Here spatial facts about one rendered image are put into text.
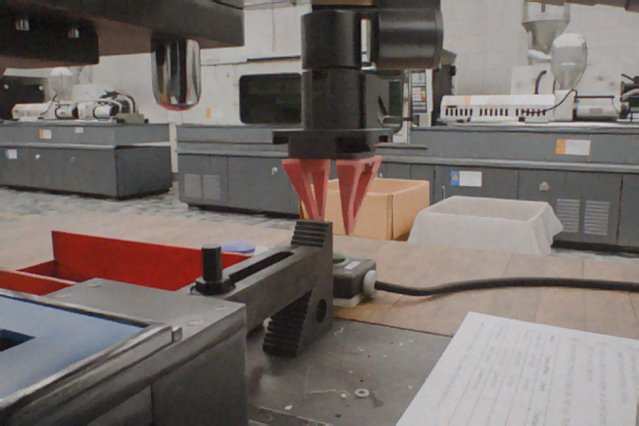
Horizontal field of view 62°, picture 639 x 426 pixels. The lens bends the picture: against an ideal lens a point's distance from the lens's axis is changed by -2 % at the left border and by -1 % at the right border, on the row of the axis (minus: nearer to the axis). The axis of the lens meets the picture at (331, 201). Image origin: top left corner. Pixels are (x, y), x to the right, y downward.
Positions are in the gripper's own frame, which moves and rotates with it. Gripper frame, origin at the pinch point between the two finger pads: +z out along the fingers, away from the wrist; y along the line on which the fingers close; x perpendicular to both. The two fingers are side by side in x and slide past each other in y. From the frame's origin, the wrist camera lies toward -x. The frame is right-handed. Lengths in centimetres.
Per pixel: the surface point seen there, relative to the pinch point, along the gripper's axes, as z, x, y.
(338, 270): 4.0, 2.1, -1.4
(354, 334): 7.0, 8.8, -5.6
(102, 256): 2.6, 10.6, 19.8
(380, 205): 30, -180, 58
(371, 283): 5.2, 1.2, -4.3
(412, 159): 27, -414, 110
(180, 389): 0.5, 31.0, -7.1
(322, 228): -1.6, 9.2, -3.2
